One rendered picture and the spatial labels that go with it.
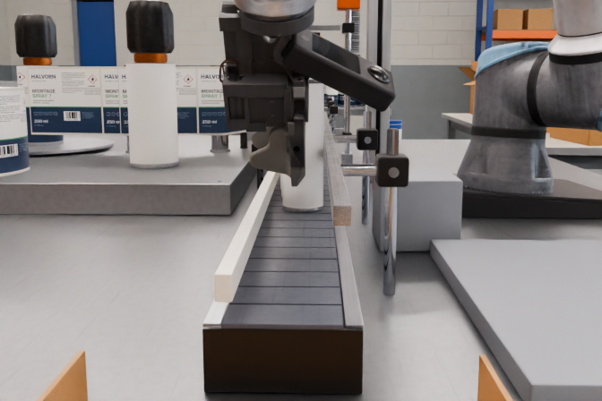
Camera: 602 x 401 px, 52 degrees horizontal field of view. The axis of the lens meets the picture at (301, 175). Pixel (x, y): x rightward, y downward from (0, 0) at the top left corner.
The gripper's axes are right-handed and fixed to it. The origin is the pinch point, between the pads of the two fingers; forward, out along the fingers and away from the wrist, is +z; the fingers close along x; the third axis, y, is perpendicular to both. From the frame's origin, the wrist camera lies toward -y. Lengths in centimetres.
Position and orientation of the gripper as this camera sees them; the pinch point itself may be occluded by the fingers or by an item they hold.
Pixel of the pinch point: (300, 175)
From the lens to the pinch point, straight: 69.4
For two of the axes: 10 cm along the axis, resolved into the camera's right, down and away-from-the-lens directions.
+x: -0.2, 6.3, -7.8
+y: -10.0, 0.0, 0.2
